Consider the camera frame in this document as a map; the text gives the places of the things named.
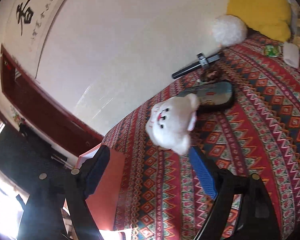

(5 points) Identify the white plush bunny toy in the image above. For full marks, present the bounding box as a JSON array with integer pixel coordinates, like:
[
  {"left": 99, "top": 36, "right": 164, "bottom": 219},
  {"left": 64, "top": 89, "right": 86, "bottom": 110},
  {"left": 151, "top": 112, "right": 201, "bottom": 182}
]
[{"left": 146, "top": 93, "right": 199, "bottom": 155}]

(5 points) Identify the yellow pillow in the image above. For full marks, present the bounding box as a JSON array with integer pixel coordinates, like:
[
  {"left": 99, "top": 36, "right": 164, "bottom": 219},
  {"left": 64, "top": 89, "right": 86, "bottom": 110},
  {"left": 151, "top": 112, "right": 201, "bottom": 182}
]
[{"left": 226, "top": 0, "right": 291, "bottom": 42}]

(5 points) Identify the white fluffy plush ball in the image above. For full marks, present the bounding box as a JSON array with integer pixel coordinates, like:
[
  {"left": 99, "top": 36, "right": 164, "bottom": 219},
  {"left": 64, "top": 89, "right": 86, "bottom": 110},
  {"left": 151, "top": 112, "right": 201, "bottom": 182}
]
[{"left": 211, "top": 15, "right": 248, "bottom": 47}]

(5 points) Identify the pink white storage box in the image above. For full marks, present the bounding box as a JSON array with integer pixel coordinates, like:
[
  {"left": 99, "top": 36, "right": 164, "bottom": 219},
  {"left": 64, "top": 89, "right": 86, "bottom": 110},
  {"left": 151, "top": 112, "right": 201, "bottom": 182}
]
[{"left": 71, "top": 144, "right": 127, "bottom": 239}]

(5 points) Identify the black rearview mirror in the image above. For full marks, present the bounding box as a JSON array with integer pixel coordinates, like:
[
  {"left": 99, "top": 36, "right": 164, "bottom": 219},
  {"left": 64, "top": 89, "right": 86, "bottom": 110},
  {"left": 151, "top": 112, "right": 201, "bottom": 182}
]
[{"left": 177, "top": 80, "right": 235, "bottom": 114}]

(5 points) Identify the green peas snack packet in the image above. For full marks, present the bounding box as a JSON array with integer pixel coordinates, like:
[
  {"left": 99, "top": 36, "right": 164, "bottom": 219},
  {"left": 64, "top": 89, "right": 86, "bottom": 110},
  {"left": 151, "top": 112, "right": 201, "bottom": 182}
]
[{"left": 263, "top": 45, "right": 282, "bottom": 57}]

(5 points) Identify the dark red wooden door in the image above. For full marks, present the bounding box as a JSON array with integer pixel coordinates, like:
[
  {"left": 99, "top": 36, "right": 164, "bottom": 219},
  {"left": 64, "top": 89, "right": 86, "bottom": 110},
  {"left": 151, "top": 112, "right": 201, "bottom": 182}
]
[{"left": 0, "top": 46, "right": 103, "bottom": 156}]

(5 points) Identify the red patterned bed cloth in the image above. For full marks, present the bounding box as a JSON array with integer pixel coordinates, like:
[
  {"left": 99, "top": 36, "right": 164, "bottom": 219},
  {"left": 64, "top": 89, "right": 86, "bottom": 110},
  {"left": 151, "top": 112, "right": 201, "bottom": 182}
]
[{"left": 103, "top": 34, "right": 300, "bottom": 239}]

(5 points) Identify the calligraphy scroll on wall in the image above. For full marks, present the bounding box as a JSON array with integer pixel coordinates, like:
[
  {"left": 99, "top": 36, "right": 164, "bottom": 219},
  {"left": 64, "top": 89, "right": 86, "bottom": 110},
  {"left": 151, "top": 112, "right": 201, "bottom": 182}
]
[{"left": 3, "top": 0, "right": 65, "bottom": 79}]

